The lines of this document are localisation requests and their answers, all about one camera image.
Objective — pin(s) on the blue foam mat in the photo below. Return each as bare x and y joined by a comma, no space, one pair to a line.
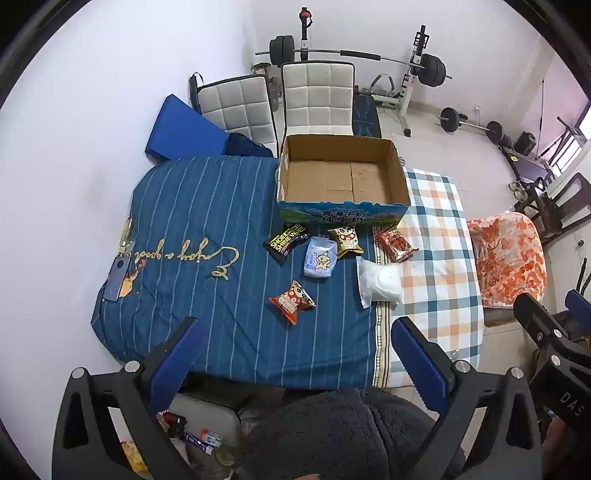
184,129

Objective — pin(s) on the short barbell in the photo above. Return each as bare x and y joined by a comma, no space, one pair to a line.
471,124

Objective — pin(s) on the black wipes packet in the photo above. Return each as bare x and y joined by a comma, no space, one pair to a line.
286,240

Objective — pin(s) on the grey plastic bin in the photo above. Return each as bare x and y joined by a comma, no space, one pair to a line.
207,415

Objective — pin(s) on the white padded chair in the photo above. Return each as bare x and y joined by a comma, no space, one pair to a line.
235,106
316,97

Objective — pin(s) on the cardboard box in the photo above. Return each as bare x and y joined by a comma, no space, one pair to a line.
323,184

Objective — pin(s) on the white barbell rack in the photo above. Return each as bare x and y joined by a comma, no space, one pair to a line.
413,92

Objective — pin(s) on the light blue tissue packet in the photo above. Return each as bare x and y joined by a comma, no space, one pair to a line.
318,261

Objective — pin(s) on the long barbell with black plates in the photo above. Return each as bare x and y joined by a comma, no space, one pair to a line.
341,54

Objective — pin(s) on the red snack packet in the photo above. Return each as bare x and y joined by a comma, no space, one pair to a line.
395,244

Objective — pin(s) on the plaid bed sheet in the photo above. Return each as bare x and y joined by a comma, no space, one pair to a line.
434,277

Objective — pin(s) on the window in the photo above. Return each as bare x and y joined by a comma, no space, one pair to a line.
570,134

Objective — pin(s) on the blue striped blanket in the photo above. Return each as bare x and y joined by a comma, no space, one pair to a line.
207,300

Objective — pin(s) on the blue smartphone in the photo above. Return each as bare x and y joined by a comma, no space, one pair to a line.
116,279

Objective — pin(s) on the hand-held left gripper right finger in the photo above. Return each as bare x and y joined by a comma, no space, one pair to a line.
418,364

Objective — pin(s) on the black speaker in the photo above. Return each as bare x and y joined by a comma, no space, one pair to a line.
525,143

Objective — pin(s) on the wooden stool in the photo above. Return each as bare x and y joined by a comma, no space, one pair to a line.
261,69

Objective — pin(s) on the pair of white shoes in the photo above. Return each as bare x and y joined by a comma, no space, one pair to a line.
519,190

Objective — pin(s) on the dark exercise machine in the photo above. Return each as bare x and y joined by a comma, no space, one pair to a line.
526,164

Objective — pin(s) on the dark blue cloth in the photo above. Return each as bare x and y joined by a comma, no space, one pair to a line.
244,145

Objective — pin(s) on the yellow snack packet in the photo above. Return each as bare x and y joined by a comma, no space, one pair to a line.
346,240

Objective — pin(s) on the thin metal bar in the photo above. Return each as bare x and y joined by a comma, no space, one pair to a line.
540,110

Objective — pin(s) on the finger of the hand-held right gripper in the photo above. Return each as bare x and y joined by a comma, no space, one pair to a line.
535,314
578,301

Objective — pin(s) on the black weight bench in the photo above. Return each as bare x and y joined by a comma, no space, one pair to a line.
367,115

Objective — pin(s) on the orange floral blanket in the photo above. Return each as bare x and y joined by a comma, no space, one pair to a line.
508,258

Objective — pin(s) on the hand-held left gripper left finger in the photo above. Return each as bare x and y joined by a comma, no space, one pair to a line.
178,364

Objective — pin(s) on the dark fleece garment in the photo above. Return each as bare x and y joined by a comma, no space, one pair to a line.
323,434

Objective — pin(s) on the orange snack packet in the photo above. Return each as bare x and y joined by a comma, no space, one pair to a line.
291,302

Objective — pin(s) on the white plastic packet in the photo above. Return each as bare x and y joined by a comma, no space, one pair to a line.
378,281

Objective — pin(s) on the dark wooden chair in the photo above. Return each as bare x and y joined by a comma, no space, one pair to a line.
561,207

